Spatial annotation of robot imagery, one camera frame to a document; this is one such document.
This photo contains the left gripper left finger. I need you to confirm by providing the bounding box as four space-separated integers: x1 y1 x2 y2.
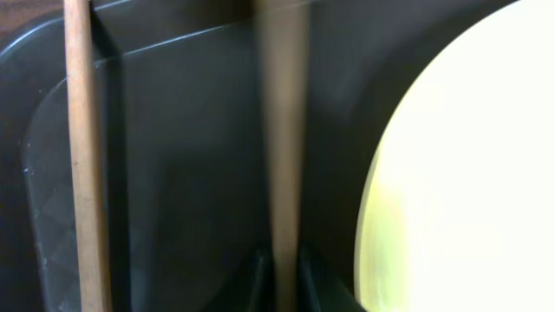
216 249 274 312

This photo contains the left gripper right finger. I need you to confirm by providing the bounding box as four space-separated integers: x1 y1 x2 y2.
298 249 364 312

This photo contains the yellow round plate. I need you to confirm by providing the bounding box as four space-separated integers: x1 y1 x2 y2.
355 0 554 312

